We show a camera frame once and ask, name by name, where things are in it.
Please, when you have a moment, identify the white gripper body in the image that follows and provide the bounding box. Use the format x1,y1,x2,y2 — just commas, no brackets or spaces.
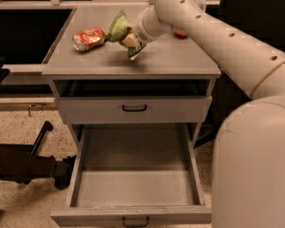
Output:
132,6,172,44

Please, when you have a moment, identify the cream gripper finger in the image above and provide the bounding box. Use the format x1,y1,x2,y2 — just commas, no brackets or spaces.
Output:
122,32,141,48

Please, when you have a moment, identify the green jalapeno chip bag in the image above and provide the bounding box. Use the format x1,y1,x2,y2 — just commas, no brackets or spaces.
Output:
105,9,145,61

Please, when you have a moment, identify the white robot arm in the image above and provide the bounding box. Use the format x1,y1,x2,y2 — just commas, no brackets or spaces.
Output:
134,0,285,228

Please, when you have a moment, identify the grey drawer cabinet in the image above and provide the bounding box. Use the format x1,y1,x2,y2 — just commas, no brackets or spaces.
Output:
43,4,220,140

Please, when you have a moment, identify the closed grey upper drawer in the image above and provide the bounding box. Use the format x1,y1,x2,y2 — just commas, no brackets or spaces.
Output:
55,96,212,124

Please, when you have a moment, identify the open grey drawer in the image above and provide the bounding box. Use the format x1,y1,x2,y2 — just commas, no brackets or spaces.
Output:
51,123,211,228

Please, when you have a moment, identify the orange fruit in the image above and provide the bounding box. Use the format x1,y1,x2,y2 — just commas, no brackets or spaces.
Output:
175,30,187,38

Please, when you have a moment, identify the crushed orange soda can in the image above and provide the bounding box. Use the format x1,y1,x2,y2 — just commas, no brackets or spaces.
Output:
72,28,105,52

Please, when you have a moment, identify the black chair base left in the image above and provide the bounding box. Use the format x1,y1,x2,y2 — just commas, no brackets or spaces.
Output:
9,120,54,155

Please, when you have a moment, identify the black shoe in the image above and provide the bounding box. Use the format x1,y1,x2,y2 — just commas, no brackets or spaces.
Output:
52,156,76,190

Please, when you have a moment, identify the brown trouser leg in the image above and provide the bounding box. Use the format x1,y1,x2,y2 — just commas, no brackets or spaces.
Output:
0,146,56,181

